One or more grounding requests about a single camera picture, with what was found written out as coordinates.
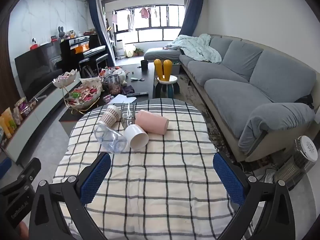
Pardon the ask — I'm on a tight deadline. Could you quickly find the black framed window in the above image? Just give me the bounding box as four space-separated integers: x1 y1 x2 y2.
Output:
112 4 186 43

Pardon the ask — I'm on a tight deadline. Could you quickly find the clear snack jar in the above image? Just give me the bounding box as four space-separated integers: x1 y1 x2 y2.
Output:
107 74 122 96

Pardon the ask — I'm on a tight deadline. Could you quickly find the grey sofa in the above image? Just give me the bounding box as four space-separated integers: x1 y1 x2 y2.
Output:
144 34 316 162

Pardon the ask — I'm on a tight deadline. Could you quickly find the clear glass cup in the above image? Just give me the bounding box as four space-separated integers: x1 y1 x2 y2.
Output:
121 102 137 128

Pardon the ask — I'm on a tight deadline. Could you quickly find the white paper sheet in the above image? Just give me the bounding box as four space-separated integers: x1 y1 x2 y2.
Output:
109 94 137 104

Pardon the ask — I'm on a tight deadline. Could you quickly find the flat screen television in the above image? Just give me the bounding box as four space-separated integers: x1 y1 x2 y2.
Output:
14 41 63 102

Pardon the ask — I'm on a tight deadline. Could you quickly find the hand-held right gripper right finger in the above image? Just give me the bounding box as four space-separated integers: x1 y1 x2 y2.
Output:
212 151 293 240

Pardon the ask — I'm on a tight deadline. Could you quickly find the brown checked paper cup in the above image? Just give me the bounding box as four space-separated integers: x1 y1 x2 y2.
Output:
98 104 122 127

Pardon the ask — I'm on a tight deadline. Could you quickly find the black piano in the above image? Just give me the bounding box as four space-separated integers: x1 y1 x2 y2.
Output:
59 34 109 73

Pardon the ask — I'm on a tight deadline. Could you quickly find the dark coffee table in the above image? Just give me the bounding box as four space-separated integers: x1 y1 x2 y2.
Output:
59 62 156 123

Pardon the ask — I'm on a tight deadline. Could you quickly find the electric heater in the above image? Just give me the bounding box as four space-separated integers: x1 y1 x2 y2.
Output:
274 135 319 191

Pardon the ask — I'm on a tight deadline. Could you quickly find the black piano bench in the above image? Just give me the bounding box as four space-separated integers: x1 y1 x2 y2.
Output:
79 54 109 72

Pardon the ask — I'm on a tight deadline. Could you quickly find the white tiered snack tray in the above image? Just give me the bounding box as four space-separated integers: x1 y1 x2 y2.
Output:
52 69 104 111

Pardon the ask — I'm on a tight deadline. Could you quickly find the blue curtain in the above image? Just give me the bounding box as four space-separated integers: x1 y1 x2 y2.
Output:
180 0 205 37
87 0 117 67

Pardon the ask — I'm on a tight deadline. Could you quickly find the yellow rabbit-ear stool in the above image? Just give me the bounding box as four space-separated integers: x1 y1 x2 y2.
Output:
153 59 180 99

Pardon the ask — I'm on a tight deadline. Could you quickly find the black white checked tablecloth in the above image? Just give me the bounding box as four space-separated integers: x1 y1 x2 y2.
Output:
52 98 253 240

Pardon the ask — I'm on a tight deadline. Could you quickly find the person's left hand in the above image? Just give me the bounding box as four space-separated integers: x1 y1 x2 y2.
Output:
14 221 29 240

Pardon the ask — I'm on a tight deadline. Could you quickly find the row of snack packets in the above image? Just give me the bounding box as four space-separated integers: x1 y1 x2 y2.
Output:
0 97 37 139

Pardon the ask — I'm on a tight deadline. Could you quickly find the grey television cabinet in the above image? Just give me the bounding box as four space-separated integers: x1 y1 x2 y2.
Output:
5 86 73 166

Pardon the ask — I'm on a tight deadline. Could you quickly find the clear bluish plastic cup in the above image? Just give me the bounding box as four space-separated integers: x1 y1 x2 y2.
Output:
94 124 127 154

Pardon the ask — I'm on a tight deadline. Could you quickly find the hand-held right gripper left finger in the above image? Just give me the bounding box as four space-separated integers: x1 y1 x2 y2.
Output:
28 152 112 240

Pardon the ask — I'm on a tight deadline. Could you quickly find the pink cup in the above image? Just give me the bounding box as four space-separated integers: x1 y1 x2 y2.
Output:
135 109 169 134

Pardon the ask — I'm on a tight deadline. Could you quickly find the light green blanket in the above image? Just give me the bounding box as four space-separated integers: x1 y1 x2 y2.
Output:
164 34 222 64

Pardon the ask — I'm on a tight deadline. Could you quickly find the white air purifier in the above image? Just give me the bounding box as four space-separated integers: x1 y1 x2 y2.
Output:
116 40 125 58

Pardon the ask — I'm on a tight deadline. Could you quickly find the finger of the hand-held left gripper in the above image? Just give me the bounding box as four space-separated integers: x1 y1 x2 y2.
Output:
0 158 12 180

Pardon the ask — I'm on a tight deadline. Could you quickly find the white cup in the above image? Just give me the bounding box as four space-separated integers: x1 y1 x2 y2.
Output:
124 124 150 150

